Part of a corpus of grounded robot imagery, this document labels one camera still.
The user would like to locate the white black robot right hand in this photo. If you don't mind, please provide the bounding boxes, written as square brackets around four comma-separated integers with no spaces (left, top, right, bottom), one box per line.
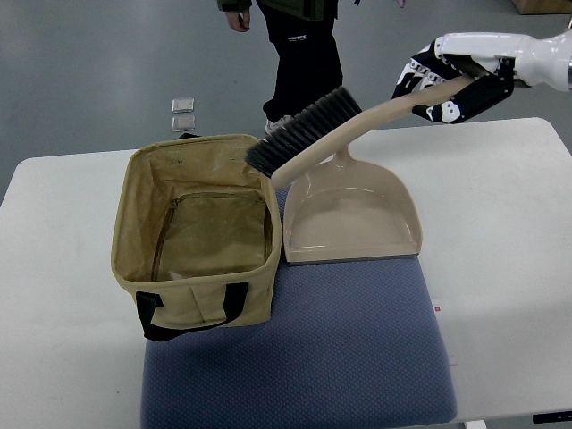
[392,30,571,123]

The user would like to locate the beige hand broom black bristles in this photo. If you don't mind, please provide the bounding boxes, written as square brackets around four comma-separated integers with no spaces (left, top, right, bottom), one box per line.
[245,75,473,190]

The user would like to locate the brown cardboard box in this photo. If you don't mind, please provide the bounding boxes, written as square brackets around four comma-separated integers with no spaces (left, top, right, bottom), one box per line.
[512,0,571,15]

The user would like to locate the person in black trousers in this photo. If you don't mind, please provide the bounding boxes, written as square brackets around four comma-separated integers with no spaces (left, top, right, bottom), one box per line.
[216,0,408,135]

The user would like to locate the beige plastic dustpan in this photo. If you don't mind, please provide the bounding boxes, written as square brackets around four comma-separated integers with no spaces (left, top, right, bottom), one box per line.
[282,148,423,264]

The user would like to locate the blue textured mat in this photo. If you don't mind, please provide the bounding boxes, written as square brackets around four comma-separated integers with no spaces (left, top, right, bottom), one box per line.
[140,186,459,429]

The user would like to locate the upper clear floor plate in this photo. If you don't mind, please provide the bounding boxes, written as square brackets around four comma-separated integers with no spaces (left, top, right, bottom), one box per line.
[172,97,195,114]

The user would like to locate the yellow fabric bag black handles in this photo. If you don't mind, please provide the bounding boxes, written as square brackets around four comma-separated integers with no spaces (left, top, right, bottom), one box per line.
[111,134,282,341]

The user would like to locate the black bracket at table edge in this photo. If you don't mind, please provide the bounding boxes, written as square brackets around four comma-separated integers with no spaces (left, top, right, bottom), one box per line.
[533,410,572,425]

